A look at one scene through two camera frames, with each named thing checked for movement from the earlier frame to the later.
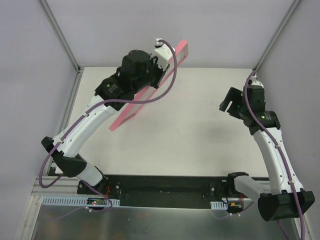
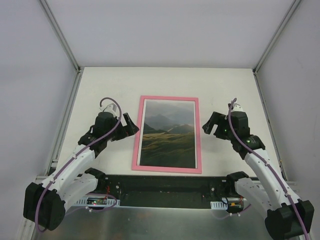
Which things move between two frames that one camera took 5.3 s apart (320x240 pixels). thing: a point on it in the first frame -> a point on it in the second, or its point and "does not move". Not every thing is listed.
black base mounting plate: [159, 191] does not move
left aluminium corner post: [60, 35] does not move
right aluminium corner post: [277, 33] does not move
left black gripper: [157, 77] -> [124, 128]
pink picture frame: [180, 52] -> [138, 133]
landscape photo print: [154, 93] -> [167, 134]
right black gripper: [231, 101] -> [217, 127]
